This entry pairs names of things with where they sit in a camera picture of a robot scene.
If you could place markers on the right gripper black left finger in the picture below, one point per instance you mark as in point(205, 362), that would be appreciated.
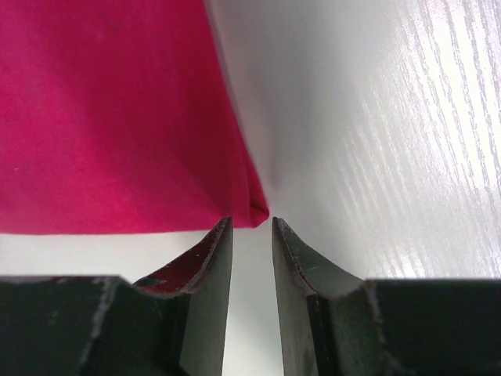
point(171, 322)

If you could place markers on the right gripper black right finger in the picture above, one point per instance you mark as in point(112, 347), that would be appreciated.
point(333, 323)

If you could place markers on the red t shirt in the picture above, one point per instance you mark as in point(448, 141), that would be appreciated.
point(116, 118)

